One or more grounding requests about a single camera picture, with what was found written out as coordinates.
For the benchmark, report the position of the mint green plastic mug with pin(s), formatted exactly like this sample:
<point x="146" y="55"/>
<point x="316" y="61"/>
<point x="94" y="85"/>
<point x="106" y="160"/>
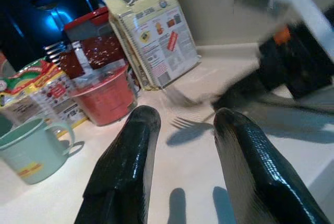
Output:
<point x="26" y="153"/>

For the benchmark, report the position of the clear packet with red print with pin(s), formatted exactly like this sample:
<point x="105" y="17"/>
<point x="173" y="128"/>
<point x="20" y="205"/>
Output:
<point x="56" y="96"/>

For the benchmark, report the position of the cream printed paper bag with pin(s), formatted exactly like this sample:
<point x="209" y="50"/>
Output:
<point x="161" y="41"/>

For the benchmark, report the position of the clear container with red lid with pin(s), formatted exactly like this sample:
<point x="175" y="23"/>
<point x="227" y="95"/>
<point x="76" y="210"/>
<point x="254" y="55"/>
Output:
<point x="101" y="46"/>

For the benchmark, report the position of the teal bowl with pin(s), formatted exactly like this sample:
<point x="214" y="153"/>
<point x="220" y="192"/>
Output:
<point x="4" y="126"/>

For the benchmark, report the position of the green and red snack packet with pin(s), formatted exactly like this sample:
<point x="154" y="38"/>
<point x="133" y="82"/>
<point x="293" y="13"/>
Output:
<point x="26" y="77"/>

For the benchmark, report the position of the black glossy appliance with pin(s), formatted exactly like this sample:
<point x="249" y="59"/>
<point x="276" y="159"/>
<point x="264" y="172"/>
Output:
<point x="26" y="15"/>

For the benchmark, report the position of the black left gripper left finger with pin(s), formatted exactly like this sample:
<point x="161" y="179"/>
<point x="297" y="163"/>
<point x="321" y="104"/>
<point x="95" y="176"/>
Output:
<point x="122" y="161"/>

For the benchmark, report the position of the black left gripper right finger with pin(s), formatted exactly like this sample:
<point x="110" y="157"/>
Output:
<point x="255" y="171"/>

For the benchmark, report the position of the red plastic cup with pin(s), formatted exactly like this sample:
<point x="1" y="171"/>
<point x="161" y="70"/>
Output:
<point x="107" y="104"/>

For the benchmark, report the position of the silver metal fork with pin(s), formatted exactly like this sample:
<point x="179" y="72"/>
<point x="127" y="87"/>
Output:
<point x="178" y="96"/>
<point x="186" y="122"/>

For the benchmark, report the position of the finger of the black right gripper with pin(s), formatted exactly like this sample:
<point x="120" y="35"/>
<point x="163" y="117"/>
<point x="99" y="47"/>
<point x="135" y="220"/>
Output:
<point x="237" y="94"/>

